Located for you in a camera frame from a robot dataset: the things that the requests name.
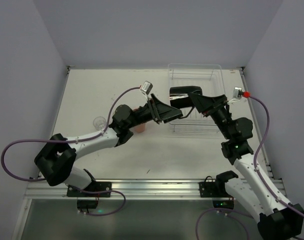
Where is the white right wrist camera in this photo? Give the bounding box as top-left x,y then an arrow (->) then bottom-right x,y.
227,87 -> 244,104

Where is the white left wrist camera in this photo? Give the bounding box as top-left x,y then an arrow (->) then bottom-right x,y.
139,81 -> 153,100

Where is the left black controller box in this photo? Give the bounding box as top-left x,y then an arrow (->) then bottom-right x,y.
76,200 -> 99,212

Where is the right black controller box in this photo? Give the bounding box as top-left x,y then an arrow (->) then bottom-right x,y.
212,200 -> 235,210

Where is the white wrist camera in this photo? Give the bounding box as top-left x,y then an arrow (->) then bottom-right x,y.
227,87 -> 244,104
139,81 -> 153,100

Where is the black metal mug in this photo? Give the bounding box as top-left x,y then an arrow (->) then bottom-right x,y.
169,85 -> 203,120

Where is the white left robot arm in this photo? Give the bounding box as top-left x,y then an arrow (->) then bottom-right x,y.
34,94 -> 183,189

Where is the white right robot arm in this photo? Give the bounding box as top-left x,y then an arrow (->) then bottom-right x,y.
188,93 -> 304,240

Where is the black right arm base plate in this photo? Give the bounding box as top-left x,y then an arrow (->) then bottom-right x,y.
198,181 -> 239,198

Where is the black controller box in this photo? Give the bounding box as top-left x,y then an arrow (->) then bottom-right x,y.
76,200 -> 99,212
212,200 -> 235,210

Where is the clear wire dish rack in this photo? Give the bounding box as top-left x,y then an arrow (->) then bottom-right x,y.
168,63 -> 225,136

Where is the clear faceted glass cup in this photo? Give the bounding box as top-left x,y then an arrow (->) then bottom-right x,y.
92,116 -> 107,131

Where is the pink plastic cup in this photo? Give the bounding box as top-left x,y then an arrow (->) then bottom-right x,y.
133,123 -> 146,134

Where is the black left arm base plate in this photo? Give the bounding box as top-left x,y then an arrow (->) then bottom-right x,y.
66,181 -> 112,198

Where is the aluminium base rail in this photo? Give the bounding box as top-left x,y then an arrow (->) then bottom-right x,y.
24,179 -> 202,200

